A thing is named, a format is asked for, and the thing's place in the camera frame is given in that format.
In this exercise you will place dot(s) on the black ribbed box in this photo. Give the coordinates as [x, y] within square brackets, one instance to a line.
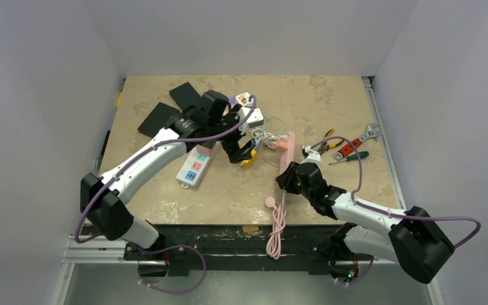
[156, 119]

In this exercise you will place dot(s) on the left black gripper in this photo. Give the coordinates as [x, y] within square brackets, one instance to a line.
[235, 153]

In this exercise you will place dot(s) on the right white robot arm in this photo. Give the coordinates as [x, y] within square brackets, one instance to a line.
[378, 219]

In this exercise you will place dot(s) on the small pink cube charger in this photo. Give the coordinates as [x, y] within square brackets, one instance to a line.
[280, 145]

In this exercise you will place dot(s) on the red handled adjustable wrench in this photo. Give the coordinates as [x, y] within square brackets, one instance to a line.
[372, 131]

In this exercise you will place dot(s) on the green handled screwdriver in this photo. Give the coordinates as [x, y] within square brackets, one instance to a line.
[353, 157]

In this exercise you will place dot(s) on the white power strip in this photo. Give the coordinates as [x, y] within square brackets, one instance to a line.
[195, 166]

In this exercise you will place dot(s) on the pink power strip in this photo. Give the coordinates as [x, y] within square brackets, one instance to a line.
[287, 155]

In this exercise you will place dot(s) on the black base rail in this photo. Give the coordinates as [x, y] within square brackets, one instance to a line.
[316, 249]

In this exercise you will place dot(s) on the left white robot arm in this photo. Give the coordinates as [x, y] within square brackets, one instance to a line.
[103, 198]

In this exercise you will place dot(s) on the white cube charger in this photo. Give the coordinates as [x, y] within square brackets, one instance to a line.
[244, 99]

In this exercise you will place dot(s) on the yellow cube charger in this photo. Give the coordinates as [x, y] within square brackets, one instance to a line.
[246, 164]

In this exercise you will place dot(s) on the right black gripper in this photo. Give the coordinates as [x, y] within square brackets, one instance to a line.
[296, 169]

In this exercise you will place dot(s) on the yellow handled pliers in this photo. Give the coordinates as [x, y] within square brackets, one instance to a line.
[325, 146]

